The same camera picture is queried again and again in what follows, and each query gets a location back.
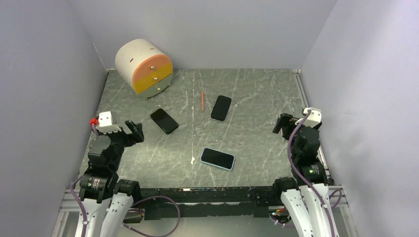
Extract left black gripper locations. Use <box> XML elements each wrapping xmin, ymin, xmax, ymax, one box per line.
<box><xmin>92</xmin><ymin>119</ymin><xmax>143</xmax><ymax>170</ymax></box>

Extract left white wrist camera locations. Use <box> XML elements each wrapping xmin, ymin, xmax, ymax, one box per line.
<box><xmin>96</xmin><ymin>111</ymin><xmax>122</xmax><ymax>134</ymax></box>

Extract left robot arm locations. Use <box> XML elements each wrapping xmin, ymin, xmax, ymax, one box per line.
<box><xmin>72</xmin><ymin>120</ymin><xmax>144</xmax><ymax>237</ymax></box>

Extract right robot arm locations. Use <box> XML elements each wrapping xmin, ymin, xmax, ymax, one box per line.
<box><xmin>271</xmin><ymin>108</ymin><xmax>339</xmax><ymax>237</ymax></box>

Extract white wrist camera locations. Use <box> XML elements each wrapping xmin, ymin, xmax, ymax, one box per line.
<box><xmin>294</xmin><ymin>107</ymin><xmax>322</xmax><ymax>130</ymax></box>
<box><xmin>96</xmin><ymin>111</ymin><xmax>122</xmax><ymax>134</ymax></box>

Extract round white drawer cabinet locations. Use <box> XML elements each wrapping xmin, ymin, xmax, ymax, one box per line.
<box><xmin>115</xmin><ymin>39</ymin><xmax>173</xmax><ymax>99</ymax></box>

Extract light blue phone case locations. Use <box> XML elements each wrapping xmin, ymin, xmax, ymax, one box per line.
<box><xmin>200</xmin><ymin>147</ymin><xmax>236</xmax><ymax>172</ymax></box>

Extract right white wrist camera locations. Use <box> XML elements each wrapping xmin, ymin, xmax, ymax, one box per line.
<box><xmin>294</xmin><ymin>107</ymin><xmax>322</xmax><ymax>130</ymax></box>

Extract black phone left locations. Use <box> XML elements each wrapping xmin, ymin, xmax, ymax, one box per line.
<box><xmin>150</xmin><ymin>108</ymin><xmax>179</xmax><ymax>134</ymax></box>

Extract black phone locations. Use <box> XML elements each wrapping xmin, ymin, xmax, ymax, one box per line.
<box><xmin>210</xmin><ymin>95</ymin><xmax>232</xmax><ymax>121</ymax></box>
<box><xmin>150</xmin><ymin>108</ymin><xmax>179</xmax><ymax>134</ymax></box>

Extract red pencil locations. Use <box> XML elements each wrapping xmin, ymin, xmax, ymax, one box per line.
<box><xmin>201</xmin><ymin>90</ymin><xmax>205</xmax><ymax>112</ymax></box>

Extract black phone centre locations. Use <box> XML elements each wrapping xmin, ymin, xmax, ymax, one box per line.
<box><xmin>210</xmin><ymin>95</ymin><xmax>232</xmax><ymax>121</ymax></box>

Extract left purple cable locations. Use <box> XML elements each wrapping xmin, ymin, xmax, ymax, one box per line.
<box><xmin>70</xmin><ymin>175</ymin><xmax>181</xmax><ymax>237</ymax></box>

